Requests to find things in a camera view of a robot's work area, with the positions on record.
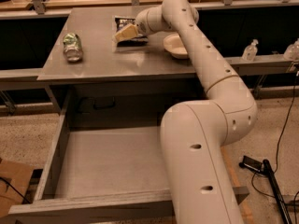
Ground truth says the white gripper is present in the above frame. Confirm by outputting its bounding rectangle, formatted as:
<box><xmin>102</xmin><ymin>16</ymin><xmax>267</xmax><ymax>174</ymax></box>
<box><xmin>113</xmin><ymin>7</ymin><xmax>163</xmax><ymax>43</ymax></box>

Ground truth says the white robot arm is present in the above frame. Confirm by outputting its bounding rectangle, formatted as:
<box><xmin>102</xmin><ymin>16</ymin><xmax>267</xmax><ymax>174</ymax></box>
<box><xmin>113</xmin><ymin>0</ymin><xmax>257</xmax><ymax>224</ymax></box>

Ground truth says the grey open top drawer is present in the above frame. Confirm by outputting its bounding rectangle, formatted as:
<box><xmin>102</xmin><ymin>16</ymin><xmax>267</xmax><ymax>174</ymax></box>
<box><xmin>8</xmin><ymin>105</ymin><xmax>249</xmax><ymax>224</ymax></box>

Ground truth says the white bowl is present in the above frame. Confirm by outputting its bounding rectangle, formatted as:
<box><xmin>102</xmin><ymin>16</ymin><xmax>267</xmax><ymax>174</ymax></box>
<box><xmin>164</xmin><ymin>34</ymin><xmax>189</xmax><ymax>59</ymax></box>

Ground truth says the grey cabinet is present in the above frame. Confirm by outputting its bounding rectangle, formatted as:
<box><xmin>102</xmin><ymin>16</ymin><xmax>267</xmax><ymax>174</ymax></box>
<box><xmin>38</xmin><ymin>7</ymin><xmax>204</xmax><ymax>129</ymax></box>

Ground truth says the green soda can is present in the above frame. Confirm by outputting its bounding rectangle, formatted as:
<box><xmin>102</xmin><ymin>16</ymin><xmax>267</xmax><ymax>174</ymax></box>
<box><xmin>63</xmin><ymin>33</ymin><xmax>83</xmax><ymax>63</ymax></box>

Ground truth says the clear sanitizer bottle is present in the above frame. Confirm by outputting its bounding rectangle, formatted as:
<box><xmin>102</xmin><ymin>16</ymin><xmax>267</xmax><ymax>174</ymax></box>
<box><xmin>242</xmin><ymin>39</ymin><xmax>259</xmax><ymax>62</ymax></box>

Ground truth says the brown cardboard box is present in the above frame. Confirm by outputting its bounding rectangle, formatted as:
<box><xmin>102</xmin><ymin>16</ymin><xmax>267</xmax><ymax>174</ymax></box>
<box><xmin>0</xmin><ymin>159</ymin><xmax>34</xmax><ymax>217</ymax></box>

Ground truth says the black lower drawer handle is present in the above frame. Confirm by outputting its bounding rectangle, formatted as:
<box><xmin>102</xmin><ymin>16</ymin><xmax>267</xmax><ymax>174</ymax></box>
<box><xmin>93</xmin><ymin>97</ymin><xmax>116</xmax><ymax>110</ymax></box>

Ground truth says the black cable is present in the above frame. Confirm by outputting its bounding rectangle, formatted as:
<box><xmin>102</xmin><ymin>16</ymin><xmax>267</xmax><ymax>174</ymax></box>
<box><xmin>250</xmin><ymin>73</ymin><xmax>299</xmax><ymax>203</ymax></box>

